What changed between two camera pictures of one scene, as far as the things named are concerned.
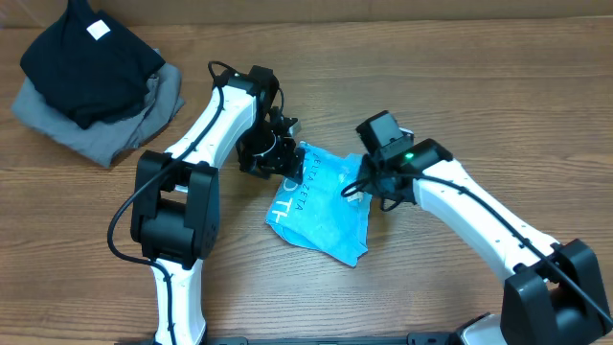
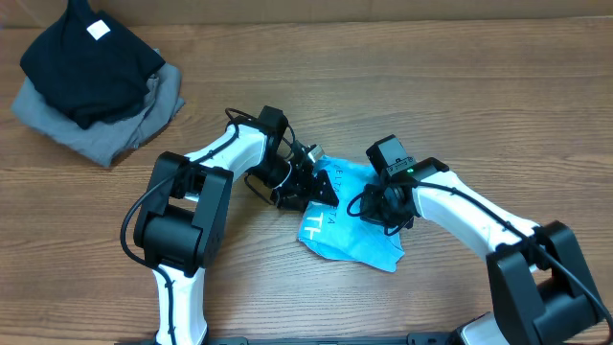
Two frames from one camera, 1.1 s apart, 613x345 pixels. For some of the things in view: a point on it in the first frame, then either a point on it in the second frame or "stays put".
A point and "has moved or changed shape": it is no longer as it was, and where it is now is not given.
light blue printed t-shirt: [314, 216] has moved or changed shape
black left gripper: [280, 162] → [300, 189]
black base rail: [302, 339] stays put
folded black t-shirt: [92, 66] stays put
